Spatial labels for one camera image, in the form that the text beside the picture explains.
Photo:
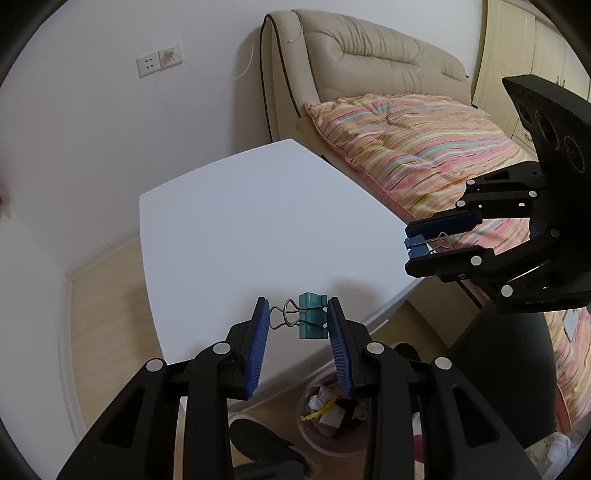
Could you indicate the white plug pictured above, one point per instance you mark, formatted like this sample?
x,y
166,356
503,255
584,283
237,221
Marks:
x,y
170,55

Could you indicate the pink translucent trash bin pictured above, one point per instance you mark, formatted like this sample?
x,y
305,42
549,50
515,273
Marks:
x,y
332,443

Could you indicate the white baseboard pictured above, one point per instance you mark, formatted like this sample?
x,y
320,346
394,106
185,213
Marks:
x,y
101,254

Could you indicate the beige padded headboard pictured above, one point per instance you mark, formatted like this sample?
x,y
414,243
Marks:
x,y
369,60

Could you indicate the yellow plastic clip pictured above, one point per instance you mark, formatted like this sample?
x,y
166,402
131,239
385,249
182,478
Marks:
x,y
318,412

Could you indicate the striped pink quilt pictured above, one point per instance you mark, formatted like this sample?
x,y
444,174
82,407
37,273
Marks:
x,y
415,147

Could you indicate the blue binder clip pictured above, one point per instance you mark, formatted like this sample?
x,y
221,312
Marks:
x,y
418,249

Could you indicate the white table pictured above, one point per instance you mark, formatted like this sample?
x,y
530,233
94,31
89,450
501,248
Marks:
x,y
254,221

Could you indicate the white tissue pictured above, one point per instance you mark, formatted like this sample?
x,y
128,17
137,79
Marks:
x,y
321,397

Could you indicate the teal binder clip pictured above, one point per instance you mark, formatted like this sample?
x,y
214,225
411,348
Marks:
x,y
311,318

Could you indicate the cream wardrobe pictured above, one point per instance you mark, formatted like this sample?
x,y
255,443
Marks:
x,y
508,46

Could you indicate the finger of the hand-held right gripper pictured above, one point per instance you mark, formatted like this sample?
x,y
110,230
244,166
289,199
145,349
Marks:
x,y
443,265
443,226

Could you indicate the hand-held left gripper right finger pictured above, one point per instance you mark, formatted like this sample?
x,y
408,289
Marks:
x,y
339,350

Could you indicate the white patterned cloth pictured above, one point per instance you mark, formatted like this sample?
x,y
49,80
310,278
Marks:
x,y
554,450

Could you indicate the black shoe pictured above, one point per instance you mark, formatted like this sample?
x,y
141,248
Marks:
x,y
408,353
263,443

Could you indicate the white wall socket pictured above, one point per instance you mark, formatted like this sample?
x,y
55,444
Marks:
x,y
178,60
147,65

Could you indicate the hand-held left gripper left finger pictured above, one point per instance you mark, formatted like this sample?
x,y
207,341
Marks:
x,y
258,346

